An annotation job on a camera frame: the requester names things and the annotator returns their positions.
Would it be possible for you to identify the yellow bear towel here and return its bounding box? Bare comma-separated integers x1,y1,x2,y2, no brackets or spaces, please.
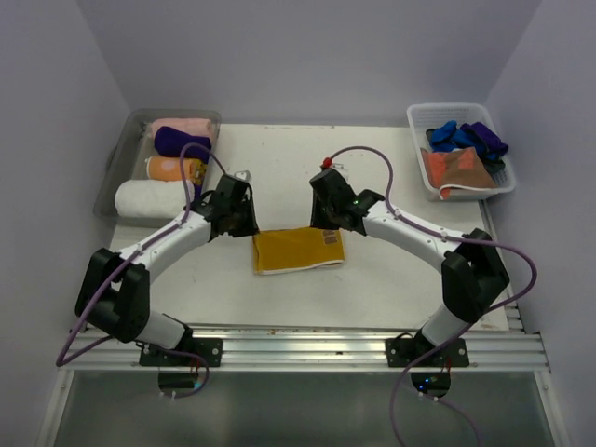
252,227,345,276

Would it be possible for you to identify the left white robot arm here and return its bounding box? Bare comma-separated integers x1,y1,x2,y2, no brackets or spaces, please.
74,174,259,367

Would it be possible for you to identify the orange rolled towel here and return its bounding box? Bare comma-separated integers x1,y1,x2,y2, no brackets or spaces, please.
145,156,207,184

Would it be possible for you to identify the pink rolled towel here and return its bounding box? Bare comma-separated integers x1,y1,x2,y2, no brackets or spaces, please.
150,117,216,142

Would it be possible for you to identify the purple rolled towel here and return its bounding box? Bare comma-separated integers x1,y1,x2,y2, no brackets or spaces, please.
154,126,211,164

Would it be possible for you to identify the white rolled towel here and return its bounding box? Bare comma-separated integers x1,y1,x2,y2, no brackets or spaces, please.
115,180,195,219

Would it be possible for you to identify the grey plastic tray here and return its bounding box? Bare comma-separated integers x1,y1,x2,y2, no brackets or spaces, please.
93,108,222,228

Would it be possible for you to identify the white plastic basket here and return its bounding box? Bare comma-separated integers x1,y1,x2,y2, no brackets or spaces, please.
406,102,517,201

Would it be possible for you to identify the blue towel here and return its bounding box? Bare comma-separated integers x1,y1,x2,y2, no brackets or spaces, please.
427,120,474,153

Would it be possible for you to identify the brown orange towel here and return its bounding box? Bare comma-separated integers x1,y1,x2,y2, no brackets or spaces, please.
421,147,497,200

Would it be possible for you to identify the dark green towel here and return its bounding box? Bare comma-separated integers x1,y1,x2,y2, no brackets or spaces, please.
481,158,506,177

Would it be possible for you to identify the purple towel in basket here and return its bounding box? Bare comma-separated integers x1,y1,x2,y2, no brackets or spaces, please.
460,122,508,161

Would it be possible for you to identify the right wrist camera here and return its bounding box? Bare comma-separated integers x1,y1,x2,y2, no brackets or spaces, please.
320,157,349,182

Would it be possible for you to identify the aluminium mounting rail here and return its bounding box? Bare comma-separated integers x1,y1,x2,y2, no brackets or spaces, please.
64,302,553,373

